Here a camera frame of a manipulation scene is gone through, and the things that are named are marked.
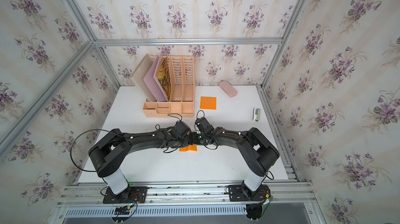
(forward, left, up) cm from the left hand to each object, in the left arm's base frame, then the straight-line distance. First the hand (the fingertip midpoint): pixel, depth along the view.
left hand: (189, 144), depth 90 cm
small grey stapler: (+20, -44, +3) cm, 48 cm away
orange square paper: (-3, -1, +3) cm, 4 cm away
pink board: (+28, +22, +26) cm, 45 cm away
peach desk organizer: (+24, +5, +9) cm, 27 cm away
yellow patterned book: (+38, +17, +19) cm, 46 cm away
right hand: (+1, -2, +1) cm, 3 cm away
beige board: (+31, +29, +27) cm, 50 cm away
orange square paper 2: (+32, -13, 0) cm, 34 cm away
